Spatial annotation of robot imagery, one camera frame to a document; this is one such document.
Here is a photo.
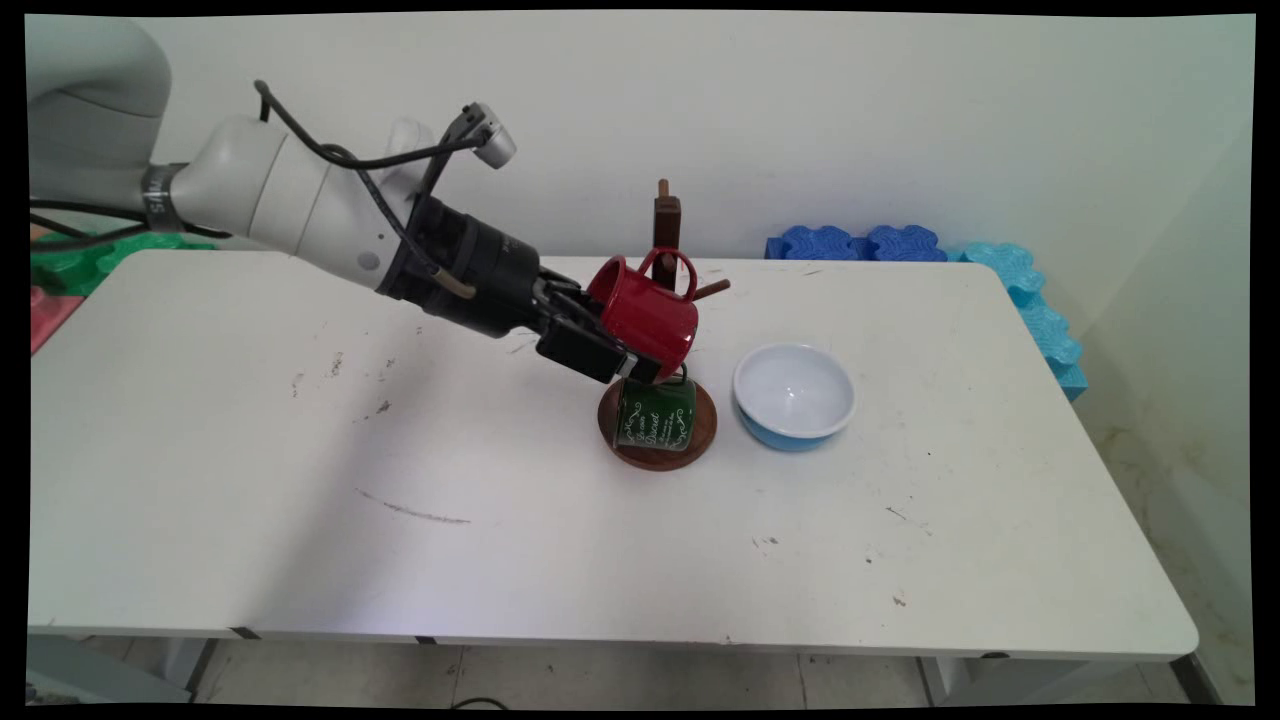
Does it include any dark wooden mug tree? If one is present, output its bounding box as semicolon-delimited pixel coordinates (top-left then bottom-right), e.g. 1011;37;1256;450
597;179;732;472

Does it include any black table leg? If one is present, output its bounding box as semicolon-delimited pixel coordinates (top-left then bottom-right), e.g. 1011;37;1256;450
1170;652;1223;706

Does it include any light blue foam mat tile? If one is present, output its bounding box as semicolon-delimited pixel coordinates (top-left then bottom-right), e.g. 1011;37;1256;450
950;241;1089;402

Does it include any green enamel mug white print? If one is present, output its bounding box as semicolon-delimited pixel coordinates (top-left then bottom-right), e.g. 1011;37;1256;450
613;365;697;453

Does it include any blue bowl white inside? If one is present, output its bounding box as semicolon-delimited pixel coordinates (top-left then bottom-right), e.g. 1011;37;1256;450
733;343;858;453

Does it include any dark blue foam mat tile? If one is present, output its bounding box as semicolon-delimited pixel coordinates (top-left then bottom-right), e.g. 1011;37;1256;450
765;224;949;263

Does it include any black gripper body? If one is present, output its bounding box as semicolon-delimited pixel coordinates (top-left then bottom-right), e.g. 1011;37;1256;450
378;195;551;339

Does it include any black camera cable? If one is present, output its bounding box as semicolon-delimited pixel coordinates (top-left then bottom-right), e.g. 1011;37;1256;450
30;80;493;301

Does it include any grey table leg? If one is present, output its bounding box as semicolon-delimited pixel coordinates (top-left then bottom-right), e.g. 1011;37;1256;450
917;655;1101;706

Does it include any red foam mat tile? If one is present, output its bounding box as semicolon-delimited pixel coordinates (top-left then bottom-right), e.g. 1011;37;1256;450
30;285;87;356

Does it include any red enamel mug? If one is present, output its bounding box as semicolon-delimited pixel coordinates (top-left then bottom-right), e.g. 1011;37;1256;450
587;247;700;383

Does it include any green foam mat tile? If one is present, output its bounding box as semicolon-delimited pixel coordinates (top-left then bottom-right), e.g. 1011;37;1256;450
30;232;217;299

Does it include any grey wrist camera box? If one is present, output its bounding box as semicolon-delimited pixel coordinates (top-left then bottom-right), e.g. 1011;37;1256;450
440;101;519;171

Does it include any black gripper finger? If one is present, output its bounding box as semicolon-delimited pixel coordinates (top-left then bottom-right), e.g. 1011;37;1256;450
537;316;663;387
540;270;607;326

